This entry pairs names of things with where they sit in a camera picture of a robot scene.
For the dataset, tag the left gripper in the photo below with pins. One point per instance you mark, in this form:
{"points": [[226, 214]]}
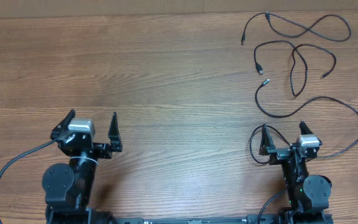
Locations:
{"points": [[103, 150]]}

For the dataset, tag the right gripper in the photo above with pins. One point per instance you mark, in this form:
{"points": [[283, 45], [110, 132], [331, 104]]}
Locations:
{"points": [[284, 152]]}

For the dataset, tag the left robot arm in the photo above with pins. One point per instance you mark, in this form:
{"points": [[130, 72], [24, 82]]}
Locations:
{"points": [[68, 186]]}

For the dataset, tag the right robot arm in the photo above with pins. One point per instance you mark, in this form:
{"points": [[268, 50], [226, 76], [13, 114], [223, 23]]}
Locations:
{"points": [[308, 194]]}

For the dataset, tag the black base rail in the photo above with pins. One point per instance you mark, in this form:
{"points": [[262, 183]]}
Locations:
{"points": [[249, 219]]}

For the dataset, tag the cardboard wall panel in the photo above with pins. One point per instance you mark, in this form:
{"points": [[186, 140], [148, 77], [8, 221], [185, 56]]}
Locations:
{"points": [[64, 8]]}

